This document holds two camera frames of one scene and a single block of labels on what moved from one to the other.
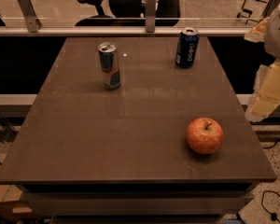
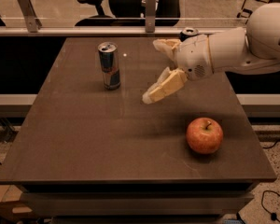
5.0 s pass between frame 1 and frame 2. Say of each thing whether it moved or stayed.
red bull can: stayed
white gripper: moved
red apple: stayed
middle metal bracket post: stayed
